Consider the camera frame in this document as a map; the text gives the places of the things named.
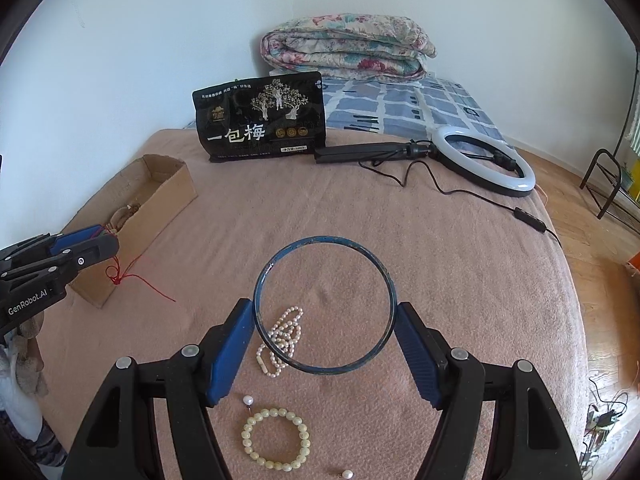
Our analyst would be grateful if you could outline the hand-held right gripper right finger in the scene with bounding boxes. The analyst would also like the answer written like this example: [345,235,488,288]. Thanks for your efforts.
[395,301,583,480]

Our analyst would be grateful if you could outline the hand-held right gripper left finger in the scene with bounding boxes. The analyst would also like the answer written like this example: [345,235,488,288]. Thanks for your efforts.
[60,298,257,480]

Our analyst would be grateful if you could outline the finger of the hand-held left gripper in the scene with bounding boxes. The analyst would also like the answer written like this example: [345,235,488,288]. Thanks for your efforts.
[0,236,121,307]
[0,226,109,267]

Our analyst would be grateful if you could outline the red string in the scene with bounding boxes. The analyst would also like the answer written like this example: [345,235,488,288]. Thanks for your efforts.
[102,225,177,303]

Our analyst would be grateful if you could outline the white pearl necklace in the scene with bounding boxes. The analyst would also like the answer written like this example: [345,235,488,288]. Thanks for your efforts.
[256,305,305,376]

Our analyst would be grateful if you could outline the cream bead bracelet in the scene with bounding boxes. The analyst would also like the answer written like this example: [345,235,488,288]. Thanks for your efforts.
[241,407,312,472]

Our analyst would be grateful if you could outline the cardboard box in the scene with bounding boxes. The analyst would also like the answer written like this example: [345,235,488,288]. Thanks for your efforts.
[67,154,199,309]

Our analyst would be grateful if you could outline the blue bangle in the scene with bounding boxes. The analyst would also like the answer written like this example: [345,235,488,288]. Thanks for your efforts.
[252,235,398,376]

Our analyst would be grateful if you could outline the patterned cloth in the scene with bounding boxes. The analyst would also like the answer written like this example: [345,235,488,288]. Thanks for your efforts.
[0,310,68,480]

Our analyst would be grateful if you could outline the pink blanket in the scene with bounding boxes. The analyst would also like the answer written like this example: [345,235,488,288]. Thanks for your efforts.
[35,127,588,480]

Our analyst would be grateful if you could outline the black folded tripod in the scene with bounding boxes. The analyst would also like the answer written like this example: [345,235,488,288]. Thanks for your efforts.
[314,141,433,165]

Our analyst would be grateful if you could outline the black snack bag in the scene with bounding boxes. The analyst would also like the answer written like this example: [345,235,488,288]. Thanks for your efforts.
[192,71,328,163]

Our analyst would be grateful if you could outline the blue checkered bed sheet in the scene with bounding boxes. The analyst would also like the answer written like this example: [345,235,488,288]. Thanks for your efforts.
[320,74,516,148]

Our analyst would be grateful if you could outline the black metal rack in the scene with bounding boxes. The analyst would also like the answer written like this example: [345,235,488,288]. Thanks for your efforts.
[580,148,640,233]

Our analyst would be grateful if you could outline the folded floral quilt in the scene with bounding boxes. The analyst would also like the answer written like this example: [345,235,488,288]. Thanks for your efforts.
[261,14,437,81]

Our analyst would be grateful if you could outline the black ring light cable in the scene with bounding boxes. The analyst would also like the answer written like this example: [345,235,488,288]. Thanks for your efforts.
[360,152,563,248]

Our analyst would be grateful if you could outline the tangled floor cables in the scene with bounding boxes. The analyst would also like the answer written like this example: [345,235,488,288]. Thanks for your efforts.
[582,377,631,466]

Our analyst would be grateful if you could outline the white ring light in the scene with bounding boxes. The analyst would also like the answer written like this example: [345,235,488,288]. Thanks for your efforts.
[430,126,537,198]

